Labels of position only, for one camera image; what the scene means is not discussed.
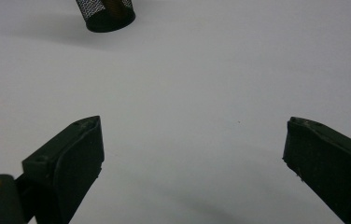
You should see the black mesh pen holder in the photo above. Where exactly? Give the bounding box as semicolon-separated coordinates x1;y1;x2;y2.
75;0;136;34

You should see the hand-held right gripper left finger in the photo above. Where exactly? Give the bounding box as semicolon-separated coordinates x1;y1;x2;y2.
21;115;105;224

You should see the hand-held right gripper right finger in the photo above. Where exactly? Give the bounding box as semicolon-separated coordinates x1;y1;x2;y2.
282;116;351;224

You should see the white table sheet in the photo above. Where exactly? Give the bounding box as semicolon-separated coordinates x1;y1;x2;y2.
0;0;351;224

